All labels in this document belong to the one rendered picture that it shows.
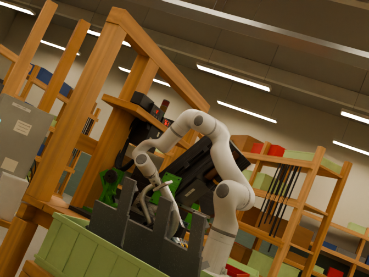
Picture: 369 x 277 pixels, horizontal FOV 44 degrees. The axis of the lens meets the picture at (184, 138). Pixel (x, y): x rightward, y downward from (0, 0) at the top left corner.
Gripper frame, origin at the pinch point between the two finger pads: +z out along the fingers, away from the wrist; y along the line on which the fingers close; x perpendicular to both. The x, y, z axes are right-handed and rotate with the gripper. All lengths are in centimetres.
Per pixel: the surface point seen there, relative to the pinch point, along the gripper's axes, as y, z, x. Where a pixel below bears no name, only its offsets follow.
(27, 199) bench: -11, -51, 56
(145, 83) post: 52, -28, -14
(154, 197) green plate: -6.7, 2.8, 4.6
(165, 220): -73, -109, -17
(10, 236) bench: -24, -45, 70
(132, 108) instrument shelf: 28.8, -38.7, -3.7
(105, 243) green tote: -75, -113, 2
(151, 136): 28.1, -7.5, -5.2
